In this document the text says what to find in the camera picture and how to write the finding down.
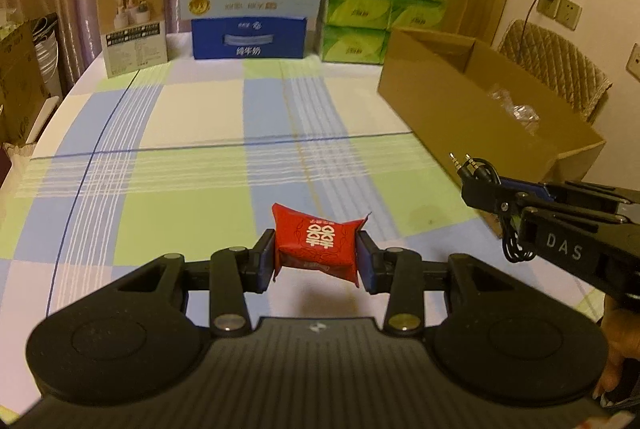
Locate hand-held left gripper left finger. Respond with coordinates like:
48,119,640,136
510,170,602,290
117,229,277,337

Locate clear plastic packaging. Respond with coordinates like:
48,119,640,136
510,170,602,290
487,84,543,124

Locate black audio cable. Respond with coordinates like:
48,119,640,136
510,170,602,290
448,151,538,262

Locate desktop with checked tablecloth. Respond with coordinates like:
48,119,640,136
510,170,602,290
0,31,616,340

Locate white beige product box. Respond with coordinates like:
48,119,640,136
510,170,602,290
95,0,168,78

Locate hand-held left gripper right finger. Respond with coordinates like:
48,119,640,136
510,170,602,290
356,231,512,336

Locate stack of green tissue packs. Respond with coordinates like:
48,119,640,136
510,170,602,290
320,0,454,64

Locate large cardboard box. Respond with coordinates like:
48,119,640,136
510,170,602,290
376,27,606,182

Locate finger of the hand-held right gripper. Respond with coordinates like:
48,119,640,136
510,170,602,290
500,177,631,210
461,181,523,215

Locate charger cable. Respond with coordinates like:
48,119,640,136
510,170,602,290
522,0,543,40

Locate person's right hand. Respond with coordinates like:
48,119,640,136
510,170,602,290
592,294,640,407

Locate red candy packet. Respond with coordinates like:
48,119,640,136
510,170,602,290
271,203,371,288

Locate brown cardboard box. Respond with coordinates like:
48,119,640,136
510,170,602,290
0,21,51,144

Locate quilted beige chair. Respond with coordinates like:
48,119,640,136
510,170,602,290
492,20,613,126

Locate dark blue milk carton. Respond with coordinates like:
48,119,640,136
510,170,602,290
191,16,310,60

